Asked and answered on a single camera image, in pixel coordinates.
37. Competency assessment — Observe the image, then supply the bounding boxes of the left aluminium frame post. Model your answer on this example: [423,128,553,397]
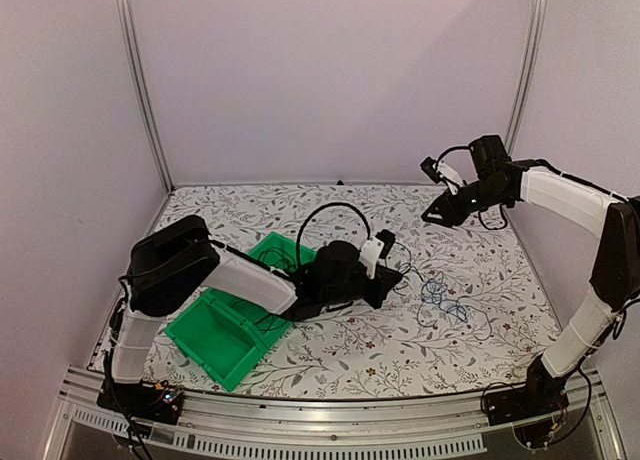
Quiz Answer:
[116,0,175,194]

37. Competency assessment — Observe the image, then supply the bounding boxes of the thin black cable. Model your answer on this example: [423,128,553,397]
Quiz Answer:
[257,247,301,276]
[414,294,494,344]

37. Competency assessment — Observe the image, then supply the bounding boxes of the floral patterned table mat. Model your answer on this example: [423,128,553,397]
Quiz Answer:
[159,185,559,399]

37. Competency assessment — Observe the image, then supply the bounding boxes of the green three-compartment bin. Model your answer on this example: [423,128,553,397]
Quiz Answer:
[163,230,319,393]

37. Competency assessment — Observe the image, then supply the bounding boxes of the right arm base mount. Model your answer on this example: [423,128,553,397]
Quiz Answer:
[480,378,569,426]

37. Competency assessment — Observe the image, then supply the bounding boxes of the aluminium frame post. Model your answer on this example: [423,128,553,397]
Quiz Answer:
[116,0,175,194]
[505,0,548,154]

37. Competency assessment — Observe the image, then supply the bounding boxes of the right aluminium frame post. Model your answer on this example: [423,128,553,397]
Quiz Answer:
[505,0,548,154]

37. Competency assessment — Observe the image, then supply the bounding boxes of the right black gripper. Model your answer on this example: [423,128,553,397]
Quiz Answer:
[422,177,509,228]

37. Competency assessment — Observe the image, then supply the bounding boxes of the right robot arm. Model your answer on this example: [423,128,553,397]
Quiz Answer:
[420,135,639,416]

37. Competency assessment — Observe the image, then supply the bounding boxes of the front aluminium rail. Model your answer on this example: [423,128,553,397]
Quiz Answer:
[43,367,627,459]

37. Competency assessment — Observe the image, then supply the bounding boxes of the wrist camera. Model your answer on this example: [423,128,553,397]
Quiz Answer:
[420,157,465,195]
[359,229,396,279]

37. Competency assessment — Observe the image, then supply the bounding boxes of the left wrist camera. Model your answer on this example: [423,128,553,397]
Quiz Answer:
[359,229,396,279]

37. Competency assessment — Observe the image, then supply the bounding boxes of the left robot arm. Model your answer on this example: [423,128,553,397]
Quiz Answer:
[104,215,403,414]

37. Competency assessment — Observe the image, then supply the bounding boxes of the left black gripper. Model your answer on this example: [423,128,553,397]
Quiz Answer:
[322,265,401,310]

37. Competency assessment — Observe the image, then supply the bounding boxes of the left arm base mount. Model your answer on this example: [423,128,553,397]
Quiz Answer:
[97,379,184,425]

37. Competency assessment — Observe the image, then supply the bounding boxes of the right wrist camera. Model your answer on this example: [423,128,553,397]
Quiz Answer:
[420,157,465,195]

